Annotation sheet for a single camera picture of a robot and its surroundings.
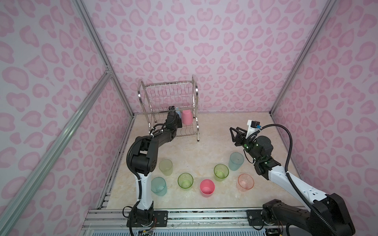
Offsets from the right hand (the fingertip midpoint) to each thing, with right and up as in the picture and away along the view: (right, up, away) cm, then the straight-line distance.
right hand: (233, 127), depth 77 cm
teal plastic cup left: (-40, -33, +5) cm, 52 cm away
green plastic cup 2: (-26, -31, +8) cm, 41 cm away
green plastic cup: (-4, -27, +11) cm, 29 cm away
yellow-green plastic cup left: (-38, -24, +13) cm, 47 cm away
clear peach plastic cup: (+9, -31, +7) cm, 33 cm away
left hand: (-32, +8, +25) cm, 41 cm away
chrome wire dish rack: (-49, +23, +38) cm, 66 cm away
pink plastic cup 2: (-13, -34, +5) cm, 36 cm away
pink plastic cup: (-25, +7, +24) cm, 35 cm away
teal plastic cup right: (+5, -20, +13) cm, 25 cm away
